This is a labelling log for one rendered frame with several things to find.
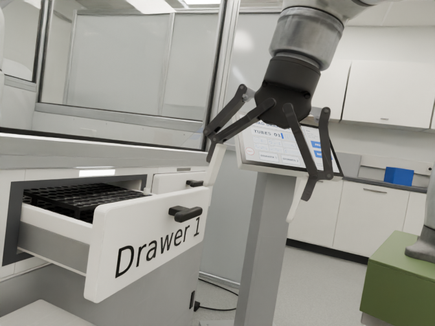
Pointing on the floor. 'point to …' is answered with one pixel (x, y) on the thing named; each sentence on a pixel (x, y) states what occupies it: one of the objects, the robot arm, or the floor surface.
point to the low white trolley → (42, 316)
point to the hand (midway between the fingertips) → (248, 195)
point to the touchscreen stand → (263, 252)
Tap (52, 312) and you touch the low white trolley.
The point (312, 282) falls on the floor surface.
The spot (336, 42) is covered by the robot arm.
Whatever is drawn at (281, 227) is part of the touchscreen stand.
